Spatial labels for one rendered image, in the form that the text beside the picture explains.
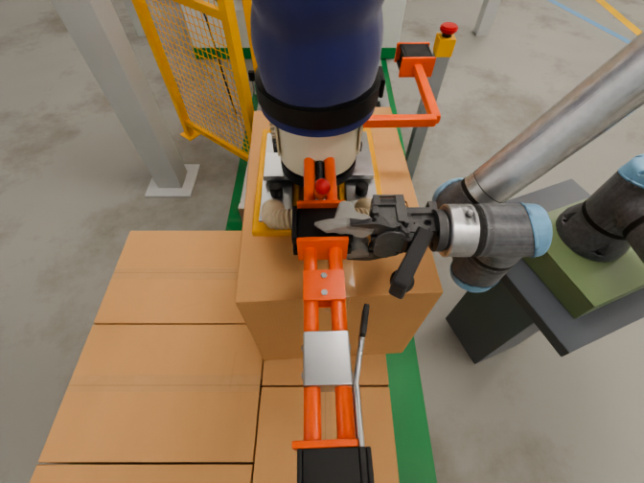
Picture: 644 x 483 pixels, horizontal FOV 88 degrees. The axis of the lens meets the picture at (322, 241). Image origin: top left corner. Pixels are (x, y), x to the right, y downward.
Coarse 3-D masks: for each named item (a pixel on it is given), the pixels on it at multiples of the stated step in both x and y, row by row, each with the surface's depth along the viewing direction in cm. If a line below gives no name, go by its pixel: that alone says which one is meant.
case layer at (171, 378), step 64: (128, 256) 131; (192, 256) 131; (128, 320) 116; (192, 320) 116; (128, 384) 104; (192, 384) 104; (256, 384) 104; (384, 384) 104; (64, 448) 94; (128, 448) 94; (192, 448) 94; (256, 448) 95; (384, 448) 94
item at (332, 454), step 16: (304, 448) 37; (320, 448) 37; (336, 448) 37; (352, 448) 37; (304, 464) 36; (320, 464) 36; (336, 464) 36; (352, 464) 36; (304, 480) 35; (320, 480) 35; (336, 480) 35; (352, 480) 35
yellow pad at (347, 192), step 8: (368, 128) 89; (368, 136) 88; (360, 144) 81; (368, 144) 85; (376, 160) 83; (376, 168) 81; (376, 176) 79; (344, 184) 78; (352, 184) 77; (360, 184) 74; (368, 184) 77; (376, 184) 78; (344, 192) 77; (352, 192) 76; (360, 192) 74; (368, 192) 76; (376, 192) 76; (352, 200) 74
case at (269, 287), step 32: (256, 128) 92; (384, 128) 92; (256, 160) 85; (384, 160) 85; (384, 192) 79; (256, 256) 69; (288, 256) 69; (256, 288) 65; (288, 288) 65; (352, 288) 65; (384, 288) 65; (416, 288) 65; (256, 320) 71; (288, 320) 72; (320, 320) 73; (352, 320) 74; (384, 320) 75; (416, 320) 76; (288, 352) 90; (352, 352) 94; (384, 352) 96
